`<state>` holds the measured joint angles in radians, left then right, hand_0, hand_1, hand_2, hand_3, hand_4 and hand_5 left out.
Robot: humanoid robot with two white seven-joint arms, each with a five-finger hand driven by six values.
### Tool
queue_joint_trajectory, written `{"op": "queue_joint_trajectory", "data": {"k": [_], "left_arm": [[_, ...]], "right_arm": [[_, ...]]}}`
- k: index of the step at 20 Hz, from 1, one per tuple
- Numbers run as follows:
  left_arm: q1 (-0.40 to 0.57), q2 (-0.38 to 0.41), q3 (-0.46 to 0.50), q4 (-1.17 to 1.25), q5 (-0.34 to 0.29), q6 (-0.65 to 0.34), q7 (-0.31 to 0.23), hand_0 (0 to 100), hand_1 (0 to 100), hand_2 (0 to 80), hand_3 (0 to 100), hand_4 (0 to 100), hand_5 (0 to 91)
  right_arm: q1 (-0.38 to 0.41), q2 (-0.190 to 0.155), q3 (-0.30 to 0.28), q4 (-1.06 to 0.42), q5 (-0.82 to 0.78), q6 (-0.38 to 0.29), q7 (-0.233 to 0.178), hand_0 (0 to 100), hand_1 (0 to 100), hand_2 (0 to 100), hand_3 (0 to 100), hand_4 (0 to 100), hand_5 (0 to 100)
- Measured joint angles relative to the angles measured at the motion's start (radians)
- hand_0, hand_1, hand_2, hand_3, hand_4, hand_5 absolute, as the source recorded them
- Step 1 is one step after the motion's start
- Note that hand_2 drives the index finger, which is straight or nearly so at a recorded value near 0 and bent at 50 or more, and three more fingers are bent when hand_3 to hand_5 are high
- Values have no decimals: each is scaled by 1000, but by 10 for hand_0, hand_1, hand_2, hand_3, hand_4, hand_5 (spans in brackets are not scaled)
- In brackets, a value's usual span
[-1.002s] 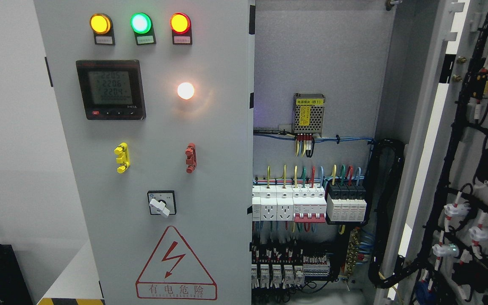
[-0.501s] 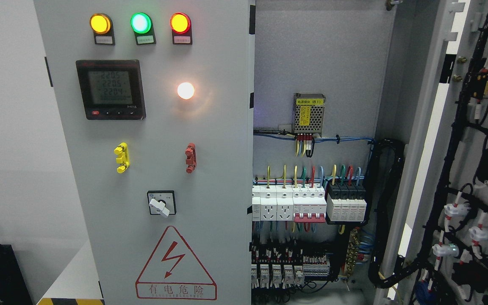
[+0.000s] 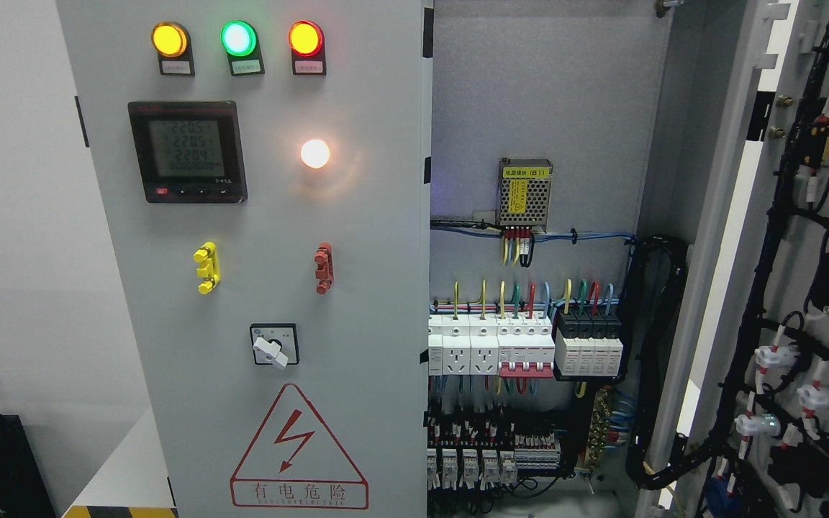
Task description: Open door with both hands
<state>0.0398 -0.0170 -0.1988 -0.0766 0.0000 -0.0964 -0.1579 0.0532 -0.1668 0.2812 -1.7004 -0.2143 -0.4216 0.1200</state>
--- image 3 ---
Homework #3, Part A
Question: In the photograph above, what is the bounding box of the grey cabinet door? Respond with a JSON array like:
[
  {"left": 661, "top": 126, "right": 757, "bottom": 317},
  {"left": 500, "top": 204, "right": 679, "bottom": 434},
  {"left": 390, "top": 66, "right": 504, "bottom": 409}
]
[
  {"left": 57, "top": 1, "right": 432, "bottom": 517},
  {"left": 678, "top": 1, "right": 829, "bottom": 517}
]

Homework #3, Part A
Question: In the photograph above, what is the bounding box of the red test terminal block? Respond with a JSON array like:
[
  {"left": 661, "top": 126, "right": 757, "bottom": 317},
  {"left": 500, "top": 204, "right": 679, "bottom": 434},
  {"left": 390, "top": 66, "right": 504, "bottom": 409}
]
[{"left": 314, "top": 242, "right": 335, "bottom": 295}]

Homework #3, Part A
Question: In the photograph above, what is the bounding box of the white socket and breaker row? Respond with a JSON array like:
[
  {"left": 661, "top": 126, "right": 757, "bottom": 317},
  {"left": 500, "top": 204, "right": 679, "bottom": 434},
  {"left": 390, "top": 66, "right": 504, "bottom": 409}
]
[{"left": 427, "top": 312, "right": 555, "bottom": 379}]

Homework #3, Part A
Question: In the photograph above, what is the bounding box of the perforated metal power supply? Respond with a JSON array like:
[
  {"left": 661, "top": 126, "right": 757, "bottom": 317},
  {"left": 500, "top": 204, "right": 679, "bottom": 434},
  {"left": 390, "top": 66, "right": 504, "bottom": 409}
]
[{"left": 497, "top": 158, "right": 553, "bottom": 229}]

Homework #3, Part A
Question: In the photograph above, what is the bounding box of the white glowing indicator light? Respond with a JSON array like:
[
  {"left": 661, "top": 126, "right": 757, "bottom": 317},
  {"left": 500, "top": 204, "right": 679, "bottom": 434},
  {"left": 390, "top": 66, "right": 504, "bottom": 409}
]
[{"left": 300, "top": 139, "right": 332, "bottom": 168}]

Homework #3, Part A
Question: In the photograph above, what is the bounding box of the black surge protector module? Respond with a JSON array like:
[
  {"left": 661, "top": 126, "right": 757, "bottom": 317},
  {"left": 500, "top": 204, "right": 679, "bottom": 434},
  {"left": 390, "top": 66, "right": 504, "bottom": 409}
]
[{"left": 555, "top": 312, "right": 628, "bottom": 383}]

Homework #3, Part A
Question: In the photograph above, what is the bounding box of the lower relay and breaker row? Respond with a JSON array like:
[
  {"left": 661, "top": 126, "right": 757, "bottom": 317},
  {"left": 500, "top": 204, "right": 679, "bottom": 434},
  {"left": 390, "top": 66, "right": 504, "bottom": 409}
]
[{"left": 423, "top": 407, "right": 566, "bottom": 491}]

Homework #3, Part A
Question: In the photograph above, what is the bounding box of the yellow test terminal block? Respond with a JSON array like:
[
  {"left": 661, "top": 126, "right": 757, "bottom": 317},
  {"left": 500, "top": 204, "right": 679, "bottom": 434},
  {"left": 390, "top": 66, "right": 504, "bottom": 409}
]
[{"left": 193, "top": 240, "right": 221, "bottom": 295}]

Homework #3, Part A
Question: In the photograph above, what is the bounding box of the red electric hazard warning sticker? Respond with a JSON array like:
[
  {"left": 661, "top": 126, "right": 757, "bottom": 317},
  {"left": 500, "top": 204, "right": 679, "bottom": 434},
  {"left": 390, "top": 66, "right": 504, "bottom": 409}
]
[{"left": 230, "top": 383, "right": 369, "bottom": 509}]

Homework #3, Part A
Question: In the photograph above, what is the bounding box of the red indicator lamp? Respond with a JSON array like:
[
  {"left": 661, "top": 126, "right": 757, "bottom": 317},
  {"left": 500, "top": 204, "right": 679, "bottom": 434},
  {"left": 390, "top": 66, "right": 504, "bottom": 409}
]
[{"left": 287, "top": 19, "right": 327, "bottom": 76}]

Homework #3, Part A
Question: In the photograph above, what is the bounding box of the black digital power meter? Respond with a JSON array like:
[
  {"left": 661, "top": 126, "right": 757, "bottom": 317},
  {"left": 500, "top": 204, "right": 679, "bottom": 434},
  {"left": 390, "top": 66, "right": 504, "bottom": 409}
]
[{"left": 128, "top": 99, "right": 249, "bottom": 204}]

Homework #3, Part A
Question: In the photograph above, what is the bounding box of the brass ground terminal bar right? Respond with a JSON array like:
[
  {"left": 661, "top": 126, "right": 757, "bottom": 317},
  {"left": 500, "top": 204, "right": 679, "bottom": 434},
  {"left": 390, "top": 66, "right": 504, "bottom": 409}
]
[{"left": 584, "top": 386, "right": 612, "bottom": 470}]

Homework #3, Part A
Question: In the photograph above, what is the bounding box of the green indicator lamp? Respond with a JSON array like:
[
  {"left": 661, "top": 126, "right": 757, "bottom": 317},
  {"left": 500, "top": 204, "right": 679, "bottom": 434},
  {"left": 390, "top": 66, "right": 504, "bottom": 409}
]
[{"left": 220, "top": 19, "right": 266, "bottom": 76}]

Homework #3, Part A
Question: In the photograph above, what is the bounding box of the yellow indicator lamp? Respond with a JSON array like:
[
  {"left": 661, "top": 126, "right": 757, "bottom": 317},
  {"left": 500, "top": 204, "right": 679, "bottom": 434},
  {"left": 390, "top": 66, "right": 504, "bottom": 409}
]
[{"left": 151, "top": 21, "right": 195, "bottom": 76}]

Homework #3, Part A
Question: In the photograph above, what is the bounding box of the white rotary selector switch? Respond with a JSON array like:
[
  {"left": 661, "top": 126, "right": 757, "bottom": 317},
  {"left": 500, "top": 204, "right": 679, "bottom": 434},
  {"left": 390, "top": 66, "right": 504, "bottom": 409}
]
[{"left": 249, "top": 322, "right": 300, "bottom": 370}]

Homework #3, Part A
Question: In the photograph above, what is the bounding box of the black corrugated cable conduit right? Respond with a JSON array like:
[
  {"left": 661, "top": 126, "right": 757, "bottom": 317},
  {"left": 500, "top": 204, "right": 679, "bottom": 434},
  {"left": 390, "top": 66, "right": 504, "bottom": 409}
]
[{"left": 620, "top": 234, "right": 717, "bottom": 491}]

